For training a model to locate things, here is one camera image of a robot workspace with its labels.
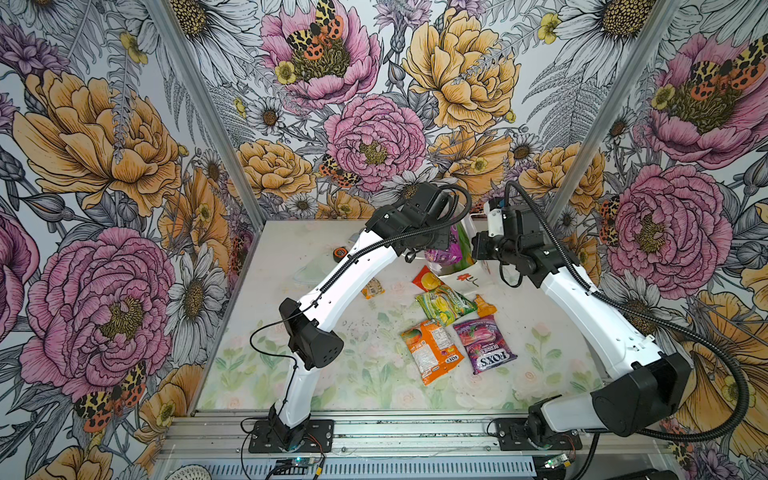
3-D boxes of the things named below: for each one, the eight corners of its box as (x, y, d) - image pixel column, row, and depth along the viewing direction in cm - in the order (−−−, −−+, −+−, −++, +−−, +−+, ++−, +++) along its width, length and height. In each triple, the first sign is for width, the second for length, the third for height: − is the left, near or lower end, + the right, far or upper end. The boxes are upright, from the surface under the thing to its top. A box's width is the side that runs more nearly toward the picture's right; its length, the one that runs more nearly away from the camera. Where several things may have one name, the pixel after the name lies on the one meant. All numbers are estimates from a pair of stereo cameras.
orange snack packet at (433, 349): (425, 384, 84) (426, 380, 81) (399, 338, 93) (399, 333, 90) (464, 362, 88) (466, 358, 85) (436, 320, 97) (437, 314, 94)
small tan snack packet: (367, 302, 101) (366, 297, 98) (359, 290, 104) (358, 285, 101) (384, 292, 103) (384, 288, 101) (376, 281, 106) (376, 276, 104)
